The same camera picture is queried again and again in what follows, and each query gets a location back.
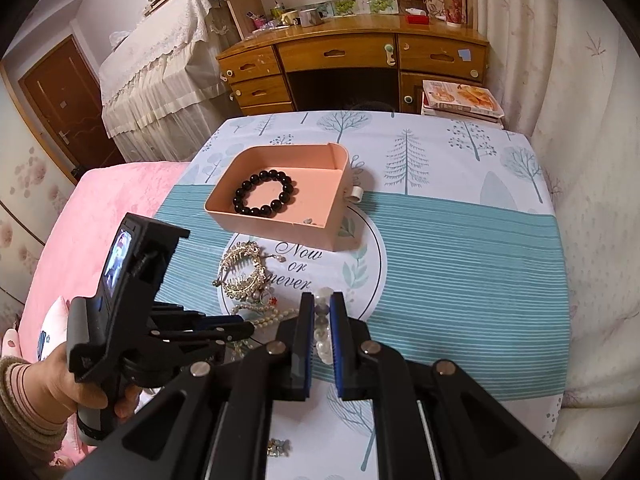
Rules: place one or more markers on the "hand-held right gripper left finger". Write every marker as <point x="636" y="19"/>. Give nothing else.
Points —
<point x="307" y="332"/>

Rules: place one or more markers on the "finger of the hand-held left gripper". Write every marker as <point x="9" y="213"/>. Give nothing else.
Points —
<point x="195" y="350"/>
<point x="225" y="321"/>

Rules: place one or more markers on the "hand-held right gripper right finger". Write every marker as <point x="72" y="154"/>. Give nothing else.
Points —
<point x="336" y="340"/>

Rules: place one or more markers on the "gold hair comb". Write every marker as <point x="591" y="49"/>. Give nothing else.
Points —
<point x="240" y="260"/>

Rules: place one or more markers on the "pink plastic tray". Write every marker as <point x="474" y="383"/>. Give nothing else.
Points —
<point x="310" y="195"/>

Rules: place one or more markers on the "person's left hand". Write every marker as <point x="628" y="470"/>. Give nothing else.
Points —
<point x="55" y="385"/>

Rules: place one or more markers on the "white printed pillow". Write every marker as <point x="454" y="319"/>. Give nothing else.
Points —
<point x="50" y="330"/>

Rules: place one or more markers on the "small silver earrings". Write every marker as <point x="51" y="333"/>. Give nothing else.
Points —
<point x="279" y="447"/>

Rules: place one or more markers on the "pink blanket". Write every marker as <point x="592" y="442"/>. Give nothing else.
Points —
<point x="90" y="210"/>

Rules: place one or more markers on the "tree print tablecloth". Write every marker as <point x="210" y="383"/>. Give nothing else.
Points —
<point x="450" y="260"/>

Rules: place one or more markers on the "brown door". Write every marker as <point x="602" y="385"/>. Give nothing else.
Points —
<point x="65" y="100"/>

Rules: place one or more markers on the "lace cabinet cover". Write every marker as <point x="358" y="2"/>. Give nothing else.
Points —
<point x="160" y="75"/>

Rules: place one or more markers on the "wooden desk with drawers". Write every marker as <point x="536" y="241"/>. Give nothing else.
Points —
<point x="320" y="52"/>

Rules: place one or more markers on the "white mug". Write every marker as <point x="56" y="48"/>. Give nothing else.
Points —
<point x="290" y="17"/>

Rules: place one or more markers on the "silver mug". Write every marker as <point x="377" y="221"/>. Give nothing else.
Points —
<point x="311" y="17"/>

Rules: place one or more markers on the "green grape print tile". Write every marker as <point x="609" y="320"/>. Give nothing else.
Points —
<point x="345" y="6"/>
<point x="383" y="4"/>

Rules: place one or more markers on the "red box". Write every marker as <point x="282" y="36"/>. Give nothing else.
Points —
<point x="418" y="19"/>

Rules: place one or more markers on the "white floral curtain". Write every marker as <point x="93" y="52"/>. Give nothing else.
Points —
<point x="575" y="110"/>

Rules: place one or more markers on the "white bottle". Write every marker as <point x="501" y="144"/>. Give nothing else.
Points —
<point x="414" y="11"/>

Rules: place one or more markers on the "printed gift box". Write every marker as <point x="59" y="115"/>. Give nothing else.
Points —
<point x="445" y="5"/>

